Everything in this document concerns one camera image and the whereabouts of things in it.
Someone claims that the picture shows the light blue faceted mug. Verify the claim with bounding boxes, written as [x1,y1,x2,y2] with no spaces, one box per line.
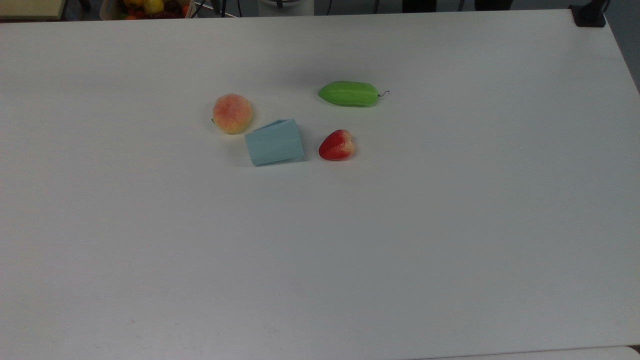
[244,118,305,167]

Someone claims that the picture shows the red toy strawberry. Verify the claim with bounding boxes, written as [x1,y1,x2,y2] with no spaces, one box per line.
[318,129,356,162]

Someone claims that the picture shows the light wooden table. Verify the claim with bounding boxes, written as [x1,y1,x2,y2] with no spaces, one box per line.
[0,0,67,21]

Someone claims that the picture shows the green toy cucumber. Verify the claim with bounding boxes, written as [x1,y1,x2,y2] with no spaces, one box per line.
[317,81,390,108]

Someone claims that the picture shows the box of toy fruit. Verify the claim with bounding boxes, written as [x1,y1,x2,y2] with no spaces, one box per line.
[99,0,197,21]

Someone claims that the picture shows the black clamp mount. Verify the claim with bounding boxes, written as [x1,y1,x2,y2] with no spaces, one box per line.
[569,0,611,28]

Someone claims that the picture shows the orange pink toy peach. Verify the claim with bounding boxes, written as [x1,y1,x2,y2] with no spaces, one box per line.
[211,93,253,135]

